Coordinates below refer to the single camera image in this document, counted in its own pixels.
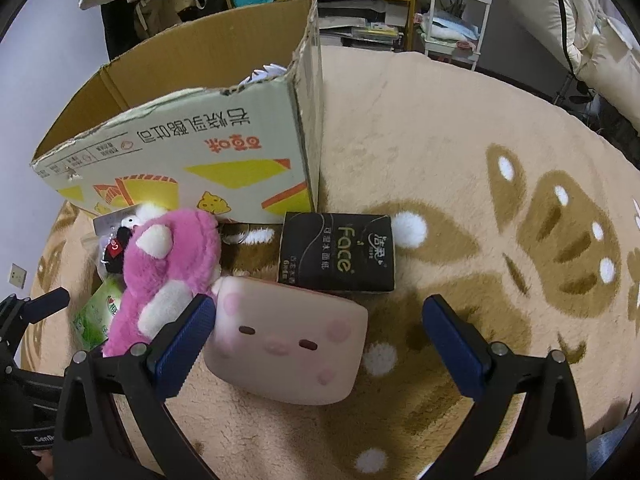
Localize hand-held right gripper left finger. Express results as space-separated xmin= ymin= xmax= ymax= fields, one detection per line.
xmin=52 ymin=294 xmax=217 ymax=480

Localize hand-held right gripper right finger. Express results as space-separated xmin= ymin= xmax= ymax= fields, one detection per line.
xmin=421 ymin=294 xmax=593 ymax=480

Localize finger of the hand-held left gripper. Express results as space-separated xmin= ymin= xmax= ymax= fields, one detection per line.
xmin=22 ymin=287 xmax=71 ymax=323

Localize green tissue pack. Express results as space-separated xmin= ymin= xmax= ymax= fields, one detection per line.
xmin=72 ymin=276 xmax=126 ymax=353

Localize pink plush bear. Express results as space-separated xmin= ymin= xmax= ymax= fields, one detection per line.
xmin=102 ymin=202 xmax=223 ymax=358

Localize black and white plush toy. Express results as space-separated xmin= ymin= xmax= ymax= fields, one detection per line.
xmin=99 ymin=212 xmax=146 ymax=278

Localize pink pig face cushion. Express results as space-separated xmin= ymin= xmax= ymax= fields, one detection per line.
xmin=202 ymin=276 xmax=370 ymax=406

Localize black tissue pack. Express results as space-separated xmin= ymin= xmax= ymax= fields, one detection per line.
xmin=276 ymin=211 xmax=397 ymax=293

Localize printed cardboard box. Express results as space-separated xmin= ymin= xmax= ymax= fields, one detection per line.
xmin=30 ymin=0 xmax=326 ymax=226

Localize person's left hand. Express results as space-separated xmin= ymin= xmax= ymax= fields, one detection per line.
xmin=31 ymin=450 xmax=55 ymax=480

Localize white folded paper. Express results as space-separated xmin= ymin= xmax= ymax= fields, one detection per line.
xmin=239 ymin=62 xmax=287 ymax=87

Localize metal chair legs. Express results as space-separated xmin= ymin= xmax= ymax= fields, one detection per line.
xmin=554 ymin=72 xmax=603 ymax=111

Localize black hanging clothes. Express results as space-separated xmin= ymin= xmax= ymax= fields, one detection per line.
xmin=100 ymin=0 xmax=223 ymax=61

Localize beige pants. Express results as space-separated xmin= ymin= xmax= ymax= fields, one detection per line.
xmin=132 ymin=0 xmax=211 ymax=42

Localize light blue cloth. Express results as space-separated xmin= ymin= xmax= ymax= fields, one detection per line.
xmin=429 ymin=14 xmax=482 ymax=42

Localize white utility cart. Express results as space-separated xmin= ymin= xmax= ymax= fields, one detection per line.
xmin=422 ymin=0 xmax=494 ymax=72

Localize stack of books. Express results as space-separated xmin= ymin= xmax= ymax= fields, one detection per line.
xmin=317 ymin=0 xmax=408 ymax=52

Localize wooden shelf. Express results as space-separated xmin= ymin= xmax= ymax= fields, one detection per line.
xmin=215 ymin=0 xmax=419 ymax=53

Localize white mattress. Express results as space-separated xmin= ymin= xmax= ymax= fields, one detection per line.
xmin=497 ymin=0 xmax=640 ymax=137

